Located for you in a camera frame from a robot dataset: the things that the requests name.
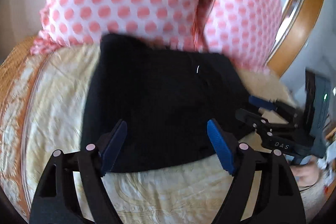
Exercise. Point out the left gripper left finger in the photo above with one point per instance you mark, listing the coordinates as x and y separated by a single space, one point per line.
70 189

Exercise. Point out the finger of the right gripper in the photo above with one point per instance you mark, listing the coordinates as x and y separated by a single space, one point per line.
253 120
277 106

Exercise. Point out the black pants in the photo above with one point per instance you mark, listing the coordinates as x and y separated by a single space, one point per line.
166 98

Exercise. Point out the person's right hand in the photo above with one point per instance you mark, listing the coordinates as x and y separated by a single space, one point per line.
306 175

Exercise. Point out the cream embroidered quilt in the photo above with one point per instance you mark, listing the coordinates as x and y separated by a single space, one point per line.
190 193

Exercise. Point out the orange patterned blanket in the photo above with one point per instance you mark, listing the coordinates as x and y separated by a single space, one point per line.
19 72

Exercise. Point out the wooden door frame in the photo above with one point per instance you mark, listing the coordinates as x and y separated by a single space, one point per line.
298 20

